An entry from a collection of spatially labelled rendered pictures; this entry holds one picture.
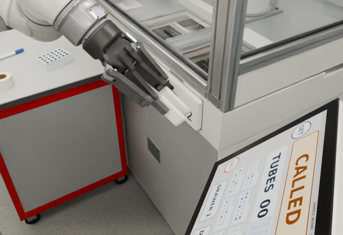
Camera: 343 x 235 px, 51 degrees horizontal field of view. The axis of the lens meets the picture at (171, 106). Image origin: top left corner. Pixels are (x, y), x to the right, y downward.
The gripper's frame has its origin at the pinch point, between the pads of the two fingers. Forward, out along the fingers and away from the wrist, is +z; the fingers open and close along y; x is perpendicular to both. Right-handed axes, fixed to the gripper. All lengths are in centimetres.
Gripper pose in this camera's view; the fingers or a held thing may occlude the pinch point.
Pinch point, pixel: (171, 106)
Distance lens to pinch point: 70.6
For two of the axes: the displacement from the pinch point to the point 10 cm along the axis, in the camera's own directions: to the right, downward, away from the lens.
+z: 7.1, 6.9, 1.6
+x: -6.0, 4.6, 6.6
